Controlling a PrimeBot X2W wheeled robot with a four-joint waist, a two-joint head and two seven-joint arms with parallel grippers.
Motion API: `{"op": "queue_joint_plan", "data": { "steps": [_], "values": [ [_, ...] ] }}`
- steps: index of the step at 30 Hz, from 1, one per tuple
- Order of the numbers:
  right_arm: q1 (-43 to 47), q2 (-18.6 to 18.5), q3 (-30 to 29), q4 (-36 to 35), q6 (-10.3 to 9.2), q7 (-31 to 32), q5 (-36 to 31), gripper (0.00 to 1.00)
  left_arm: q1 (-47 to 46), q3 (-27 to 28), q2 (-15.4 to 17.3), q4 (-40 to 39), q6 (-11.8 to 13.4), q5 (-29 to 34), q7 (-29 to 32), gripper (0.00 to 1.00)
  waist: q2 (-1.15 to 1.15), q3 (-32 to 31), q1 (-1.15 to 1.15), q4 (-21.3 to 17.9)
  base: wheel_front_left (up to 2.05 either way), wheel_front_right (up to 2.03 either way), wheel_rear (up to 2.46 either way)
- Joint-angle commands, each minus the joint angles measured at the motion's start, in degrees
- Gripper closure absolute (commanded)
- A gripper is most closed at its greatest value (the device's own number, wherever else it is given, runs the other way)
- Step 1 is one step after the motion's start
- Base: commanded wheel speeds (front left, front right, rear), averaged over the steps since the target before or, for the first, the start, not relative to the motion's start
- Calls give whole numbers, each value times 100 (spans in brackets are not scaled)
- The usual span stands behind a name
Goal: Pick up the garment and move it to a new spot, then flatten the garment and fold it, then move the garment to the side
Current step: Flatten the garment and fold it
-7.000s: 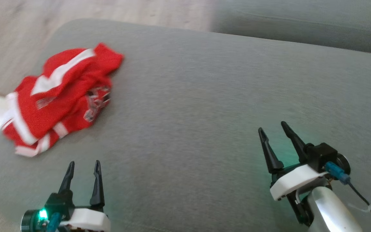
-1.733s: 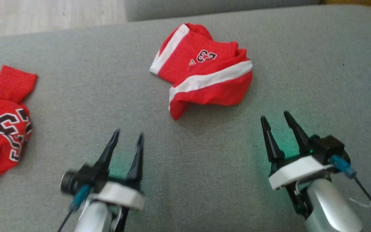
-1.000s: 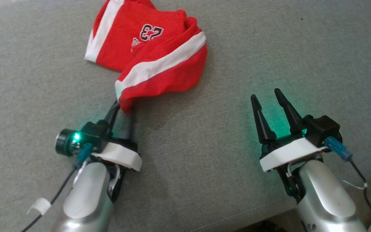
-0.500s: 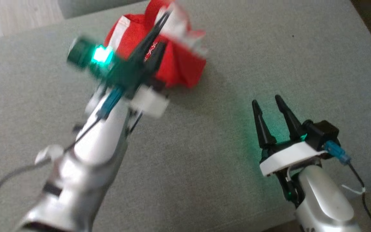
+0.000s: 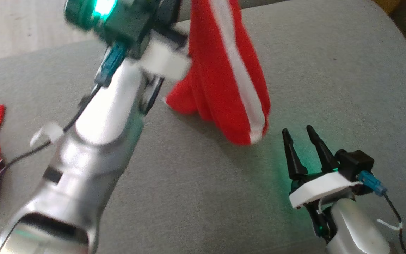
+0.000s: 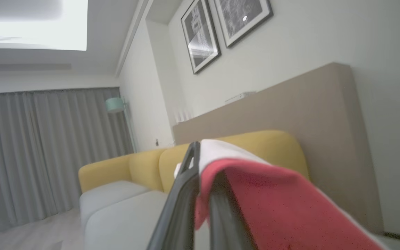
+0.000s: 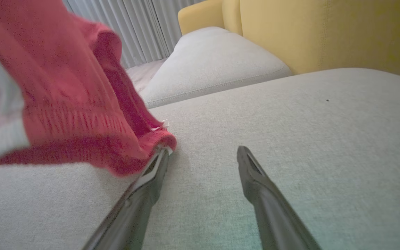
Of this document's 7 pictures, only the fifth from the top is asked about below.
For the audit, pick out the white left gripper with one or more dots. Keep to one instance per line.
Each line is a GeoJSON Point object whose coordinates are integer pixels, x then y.
{"type": "Point", "coordinates": [164, 56]}

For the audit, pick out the yellow sofa backrest cushion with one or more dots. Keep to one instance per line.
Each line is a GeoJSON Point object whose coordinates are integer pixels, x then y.
{"type": "Point", "coordinates": [386, 4]}

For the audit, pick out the large grey sofa seat cushion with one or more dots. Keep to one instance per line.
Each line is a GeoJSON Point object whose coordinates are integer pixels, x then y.
{"type": "Point", "coordinates": [224, 197]}

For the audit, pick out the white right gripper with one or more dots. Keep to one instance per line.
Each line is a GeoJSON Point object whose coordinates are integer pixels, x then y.
{"type": "Point", "coordinates": [323, 187]}

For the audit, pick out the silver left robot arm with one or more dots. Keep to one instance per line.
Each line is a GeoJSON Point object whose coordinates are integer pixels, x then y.
{"type": "Point", "coordinates": [97, 141]}

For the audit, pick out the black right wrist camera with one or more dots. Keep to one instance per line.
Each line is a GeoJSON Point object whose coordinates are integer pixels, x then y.
{"type": "Point", "coordinates": [356, 162]}

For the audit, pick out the red shorts with white stripe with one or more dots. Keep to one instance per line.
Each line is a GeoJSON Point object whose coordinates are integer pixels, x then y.
{"type": "Point", "coordinates": [206, 70]}

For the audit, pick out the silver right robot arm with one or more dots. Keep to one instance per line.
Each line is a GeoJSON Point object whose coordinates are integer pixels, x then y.
{"type": "Point", "coordinates": [358, 229]}

